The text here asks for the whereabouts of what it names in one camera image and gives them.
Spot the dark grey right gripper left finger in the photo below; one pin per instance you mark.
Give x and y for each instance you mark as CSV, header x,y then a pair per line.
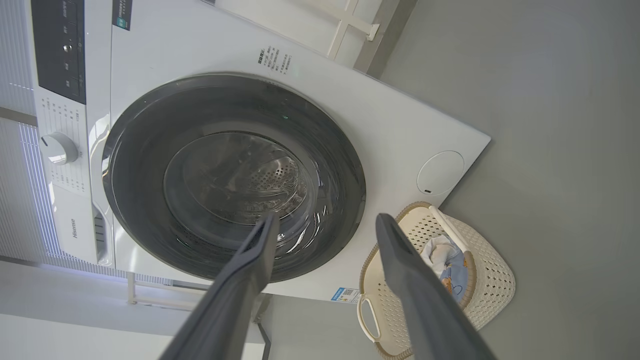
x,y
235,300

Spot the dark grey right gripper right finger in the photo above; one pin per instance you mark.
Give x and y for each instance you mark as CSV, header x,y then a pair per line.
x,y
425,305

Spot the blue garment with white lining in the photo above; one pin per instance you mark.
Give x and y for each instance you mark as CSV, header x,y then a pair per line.
x,y
439,250

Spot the round dark washer door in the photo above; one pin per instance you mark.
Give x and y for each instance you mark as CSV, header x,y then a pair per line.
x,y
145,150

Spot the white front-load washing machine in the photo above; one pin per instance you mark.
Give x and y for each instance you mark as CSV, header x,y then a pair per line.
x,y
380,115

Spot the white plastic control knob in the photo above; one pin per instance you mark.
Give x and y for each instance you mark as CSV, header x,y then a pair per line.
x,y
59,148

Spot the cream perforated laundry basket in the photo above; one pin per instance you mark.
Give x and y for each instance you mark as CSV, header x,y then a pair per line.
x,y
495,285

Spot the blue energy label sticker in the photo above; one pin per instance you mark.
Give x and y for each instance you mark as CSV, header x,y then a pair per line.
x,y
345,295

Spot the round white filter cover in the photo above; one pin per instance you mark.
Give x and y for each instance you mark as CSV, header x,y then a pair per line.
x,y
440,172

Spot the white metal rack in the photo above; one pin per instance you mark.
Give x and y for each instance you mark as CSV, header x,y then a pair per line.
x,y
345,22

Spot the white metal frame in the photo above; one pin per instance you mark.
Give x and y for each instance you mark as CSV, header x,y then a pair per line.
x,y
165,295

